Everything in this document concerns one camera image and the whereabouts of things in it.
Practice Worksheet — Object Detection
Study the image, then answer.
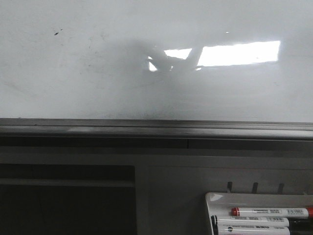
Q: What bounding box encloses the black capped marker middle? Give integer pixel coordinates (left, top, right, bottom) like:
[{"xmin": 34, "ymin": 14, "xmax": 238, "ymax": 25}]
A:
[{"xmin": 211, "ymin": 215, "xmax": 290, "ymax": 227}]

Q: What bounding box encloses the red capped white marker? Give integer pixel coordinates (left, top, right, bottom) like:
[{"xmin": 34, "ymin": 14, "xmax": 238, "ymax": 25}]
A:
[{"xmin": 231, "ymin": 207, "xmax": 313, "ymax": 218}]

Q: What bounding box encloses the white marker tray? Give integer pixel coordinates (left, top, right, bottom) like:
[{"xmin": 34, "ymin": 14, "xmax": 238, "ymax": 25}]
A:
[{"xmin": 205, "ymin": 192, "xmax": 313, "ymax": 235}]

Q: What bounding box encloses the white whiteboard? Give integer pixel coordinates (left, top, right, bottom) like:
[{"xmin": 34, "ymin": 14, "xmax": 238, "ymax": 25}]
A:
[{"xmin": 0, "ymin": 0, "xmax": 313, "ymax": 122}]

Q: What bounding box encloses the black capped marker lower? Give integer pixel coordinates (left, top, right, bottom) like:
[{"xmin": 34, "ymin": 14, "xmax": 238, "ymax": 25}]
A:
[{"xmin": 213, "ymin": 225, "xmax": 291, "ymax": 235}]

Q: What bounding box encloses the black capped marker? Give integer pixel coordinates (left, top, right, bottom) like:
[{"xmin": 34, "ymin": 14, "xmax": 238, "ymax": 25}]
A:
[
  {"xmin": 211, "ymin": 215, "xmax": 290, "ymax": 227},
  {"xmin": 213, "ymin": 225, "xmax": 291, "ymax": 235}
]

